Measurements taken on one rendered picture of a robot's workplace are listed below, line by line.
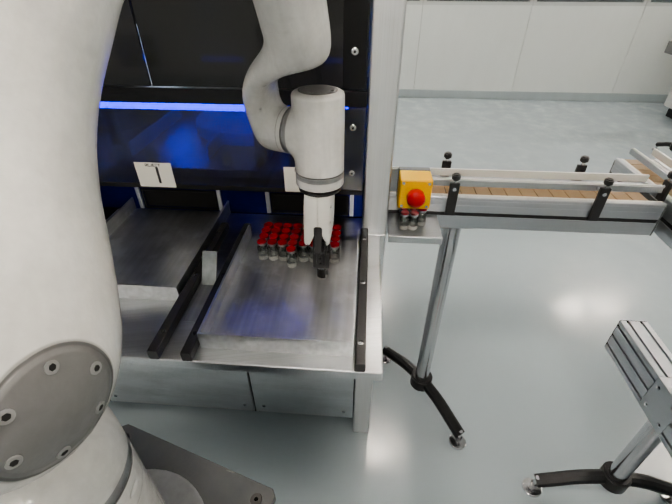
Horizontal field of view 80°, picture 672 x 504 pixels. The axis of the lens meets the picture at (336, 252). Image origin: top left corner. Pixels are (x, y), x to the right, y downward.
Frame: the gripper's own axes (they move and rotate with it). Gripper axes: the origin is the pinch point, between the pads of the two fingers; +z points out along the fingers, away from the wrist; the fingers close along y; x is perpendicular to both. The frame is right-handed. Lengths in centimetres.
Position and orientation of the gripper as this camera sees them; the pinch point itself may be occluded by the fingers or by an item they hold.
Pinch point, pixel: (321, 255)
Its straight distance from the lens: 79.6
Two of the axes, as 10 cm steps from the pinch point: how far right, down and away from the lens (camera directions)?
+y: -0.8, 5.9, -8.1
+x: 10.0, 0.5, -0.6
